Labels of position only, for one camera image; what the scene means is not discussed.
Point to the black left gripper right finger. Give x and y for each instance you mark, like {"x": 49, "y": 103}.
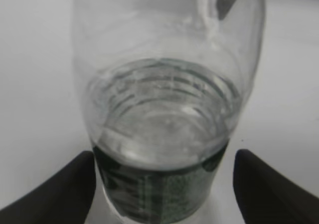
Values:
{"x": 264, "y": 196}

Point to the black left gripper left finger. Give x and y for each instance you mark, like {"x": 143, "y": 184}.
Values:
{"x": 65, "y": 198}

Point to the clear Cestbon water bottle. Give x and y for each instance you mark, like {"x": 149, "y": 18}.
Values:
{"x": 161, "y": 86}

